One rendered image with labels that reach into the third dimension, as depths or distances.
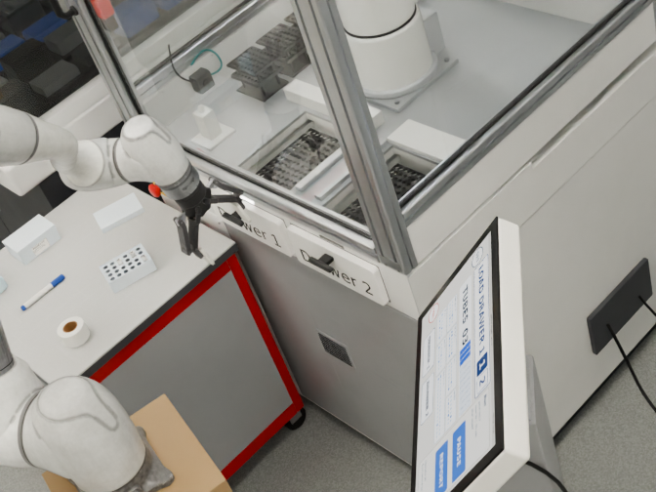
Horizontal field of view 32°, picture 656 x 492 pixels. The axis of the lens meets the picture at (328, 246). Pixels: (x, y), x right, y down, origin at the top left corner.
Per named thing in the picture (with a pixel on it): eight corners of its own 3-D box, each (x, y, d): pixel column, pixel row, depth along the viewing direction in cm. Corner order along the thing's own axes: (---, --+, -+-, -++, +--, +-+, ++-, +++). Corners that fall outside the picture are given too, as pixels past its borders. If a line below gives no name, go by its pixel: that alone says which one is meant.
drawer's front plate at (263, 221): (291, 258, 273) (277, 224, 266) (218, 219, 292) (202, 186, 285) (297, 253, 274) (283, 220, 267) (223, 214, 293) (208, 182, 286)
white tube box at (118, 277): (114, 294, 291) (108, 283, 289) (103, 276, 297) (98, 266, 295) (157, 269, 294) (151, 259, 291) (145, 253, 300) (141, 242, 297)
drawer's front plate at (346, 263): (385, 307, 253) (372, 271, 245) (298, 261, 272) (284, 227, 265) (389, 302, 253) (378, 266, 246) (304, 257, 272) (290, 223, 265)
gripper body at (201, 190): (182, 205, 254) (201, 229, 261) (206, 177, 256) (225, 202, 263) (162, 194, 259) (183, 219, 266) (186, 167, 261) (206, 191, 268)
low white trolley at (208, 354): (174, 563, 319) (59, 391, 270) (59, 461, 360) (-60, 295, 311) (317, 424, 342) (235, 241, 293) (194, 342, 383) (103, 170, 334)
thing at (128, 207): (102, 233, 311) (101, 228, 310) (95, 218, 318) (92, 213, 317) (144, 211, 313) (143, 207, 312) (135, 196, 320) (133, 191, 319)
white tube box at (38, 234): (25, 266, 310) (17, 252, 307) (10, 255, 316) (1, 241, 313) (61, 237, 315) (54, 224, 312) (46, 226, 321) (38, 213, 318)
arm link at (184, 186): (196, 161, 252) (210, 178, 256) (173, 149, 258) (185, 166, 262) (170, 191, 250) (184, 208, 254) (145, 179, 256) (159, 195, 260)
